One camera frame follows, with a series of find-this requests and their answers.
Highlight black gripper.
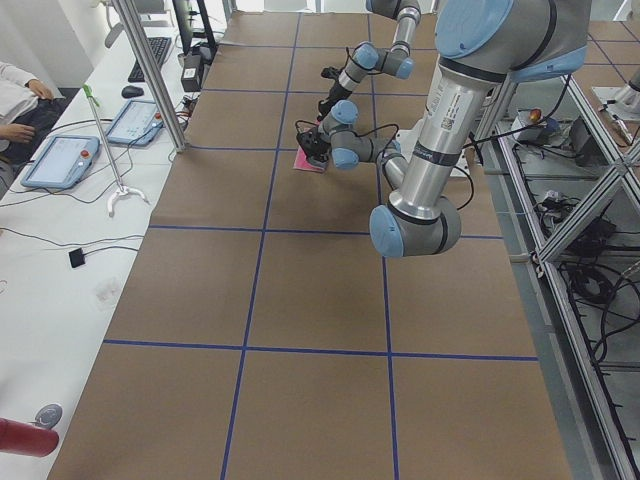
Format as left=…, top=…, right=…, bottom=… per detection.
left=317, top=82, right=350, bottom=121
left=296, top=126, right=331, bottom=162

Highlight pink towel with grey hem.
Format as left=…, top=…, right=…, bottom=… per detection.
left=293, top=147, right=328, bottom=173

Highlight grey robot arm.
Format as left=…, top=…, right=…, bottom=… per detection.
left=317, top=0, right=440, bottom=121
left=297, top=1, right=591, bottom=258

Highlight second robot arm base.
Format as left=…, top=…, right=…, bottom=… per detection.
left=592, top=70, right=639, bottom=123

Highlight black power adapter box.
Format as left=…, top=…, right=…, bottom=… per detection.
left=181, top=54, right=204, bottom=93

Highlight black monitor with stand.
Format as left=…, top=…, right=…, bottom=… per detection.
left=172, top=0, right=218, bottom=62

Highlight black keyboard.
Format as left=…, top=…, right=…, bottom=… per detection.
left=126, top=35, right=173, bottom=84

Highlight far blue teach pendant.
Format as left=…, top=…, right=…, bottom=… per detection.
left=106, top=99, right=163, bottom=147

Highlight blue teach pendant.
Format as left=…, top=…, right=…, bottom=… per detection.
left=21, top=135, right=101, bottom=190
left=106, top=99, right=163, bottom=147

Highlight black computer mouse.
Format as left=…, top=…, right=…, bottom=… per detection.
left=121, top=85, right=144, bottom=99

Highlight emergency stop button box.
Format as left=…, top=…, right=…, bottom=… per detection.
left=510, top=108, right=560, bottom=144

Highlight near blue teach pendant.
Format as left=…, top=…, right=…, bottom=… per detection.
left=21, top=135, right=101, bottom=190

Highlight small black square puck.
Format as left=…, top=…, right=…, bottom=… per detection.
left=68, top=247, right=86, bottom=269

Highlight seated person in white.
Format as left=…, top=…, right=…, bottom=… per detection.
left=1, top=62, right=70, bottom=167

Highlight round grey disc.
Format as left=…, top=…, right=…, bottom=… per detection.
left=33, top=403, right=63, bottom=430

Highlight red cylinder bottle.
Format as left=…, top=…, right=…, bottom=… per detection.
left=1, top=418, right=59, bottom=458

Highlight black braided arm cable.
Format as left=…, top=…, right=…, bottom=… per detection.
left=293, top=118, right=476, bottom=211

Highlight aluminium frame post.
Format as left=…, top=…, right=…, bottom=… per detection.
left=113, top=0, right=186, bottom=153

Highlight tangled black floor cables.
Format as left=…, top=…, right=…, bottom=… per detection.
left=529, top=189, right=640, bottom=371

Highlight aluminium side frame rail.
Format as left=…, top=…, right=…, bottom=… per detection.
left=485, top=64, right=639, bottom=479

